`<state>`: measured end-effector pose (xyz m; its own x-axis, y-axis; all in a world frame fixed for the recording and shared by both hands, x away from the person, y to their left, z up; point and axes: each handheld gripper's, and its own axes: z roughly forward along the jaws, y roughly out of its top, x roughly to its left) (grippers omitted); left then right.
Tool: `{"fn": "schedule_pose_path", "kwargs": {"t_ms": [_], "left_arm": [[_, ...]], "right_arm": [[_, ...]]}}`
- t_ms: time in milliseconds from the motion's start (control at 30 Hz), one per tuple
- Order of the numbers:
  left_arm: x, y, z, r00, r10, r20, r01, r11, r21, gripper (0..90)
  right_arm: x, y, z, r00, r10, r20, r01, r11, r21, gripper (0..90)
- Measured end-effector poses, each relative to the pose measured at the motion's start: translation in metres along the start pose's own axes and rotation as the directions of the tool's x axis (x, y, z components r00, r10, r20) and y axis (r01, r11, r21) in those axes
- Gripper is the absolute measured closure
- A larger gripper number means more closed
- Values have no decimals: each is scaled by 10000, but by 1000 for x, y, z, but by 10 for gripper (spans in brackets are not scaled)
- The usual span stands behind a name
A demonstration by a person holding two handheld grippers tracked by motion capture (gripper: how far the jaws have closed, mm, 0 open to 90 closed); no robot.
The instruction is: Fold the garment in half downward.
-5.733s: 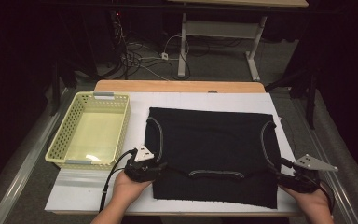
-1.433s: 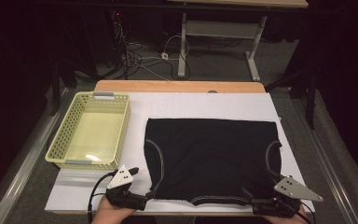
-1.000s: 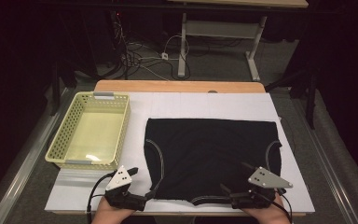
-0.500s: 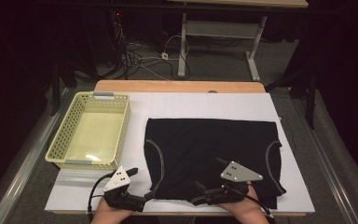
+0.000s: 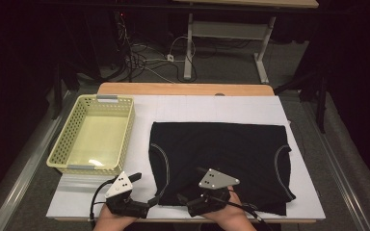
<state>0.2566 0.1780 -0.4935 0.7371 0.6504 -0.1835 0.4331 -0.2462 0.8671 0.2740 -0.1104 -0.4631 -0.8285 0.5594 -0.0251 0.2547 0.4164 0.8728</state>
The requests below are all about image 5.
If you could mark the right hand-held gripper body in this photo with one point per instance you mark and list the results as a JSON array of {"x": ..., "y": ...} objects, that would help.
[{"x": 212, "y": 202}]

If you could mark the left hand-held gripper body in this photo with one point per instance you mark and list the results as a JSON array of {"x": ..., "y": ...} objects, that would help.
[{"x": 125, "y": 207}]

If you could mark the black knit vest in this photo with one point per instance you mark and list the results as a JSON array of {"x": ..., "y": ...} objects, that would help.
[{"x": 218, "y": 147}]

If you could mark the yellow plastic basket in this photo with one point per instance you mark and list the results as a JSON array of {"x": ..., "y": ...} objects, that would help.
[{"x": 99, "y": 141}]

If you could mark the person's left hand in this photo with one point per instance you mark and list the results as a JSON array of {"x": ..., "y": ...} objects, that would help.
[{"x": 109, "y": 224}]

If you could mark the person's right hand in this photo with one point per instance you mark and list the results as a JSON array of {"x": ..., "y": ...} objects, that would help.
[{"x": 234, "y": 221}]

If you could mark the white board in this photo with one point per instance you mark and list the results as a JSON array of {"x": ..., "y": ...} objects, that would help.
[{"x": 205, "y": 107}]

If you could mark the dark round grommet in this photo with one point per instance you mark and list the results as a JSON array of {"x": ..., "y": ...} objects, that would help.
[{"x": 219, "y": 94}]

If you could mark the black stand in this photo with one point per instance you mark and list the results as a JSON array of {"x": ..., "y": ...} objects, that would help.
[
  {"x": 321, "y": 109},
  {"x": 57, "y": 93}
]

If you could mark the white power adapter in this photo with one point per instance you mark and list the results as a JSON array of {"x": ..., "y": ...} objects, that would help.
[{"x": 170, "y": 58}]

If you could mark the white-framed desk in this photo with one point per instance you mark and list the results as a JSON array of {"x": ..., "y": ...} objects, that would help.
[{"x": 228, "y": 30}]

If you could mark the metal floor rail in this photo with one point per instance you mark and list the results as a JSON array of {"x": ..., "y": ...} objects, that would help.
[
  {"x": 346, "y": 192},
  {"x": 29, "y": 166}
]

